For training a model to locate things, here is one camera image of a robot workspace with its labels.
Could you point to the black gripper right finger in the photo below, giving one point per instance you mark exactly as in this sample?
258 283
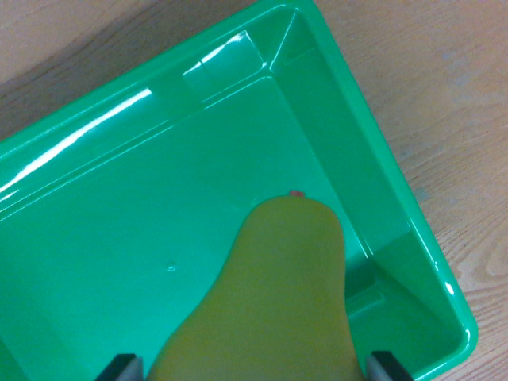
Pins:
387 367

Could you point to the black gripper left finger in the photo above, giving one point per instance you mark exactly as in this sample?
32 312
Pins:
121 369

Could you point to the yellow-green toy pear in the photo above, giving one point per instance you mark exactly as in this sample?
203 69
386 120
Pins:
274 301

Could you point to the green plastic tray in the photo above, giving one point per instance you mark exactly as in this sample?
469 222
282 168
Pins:
139 198

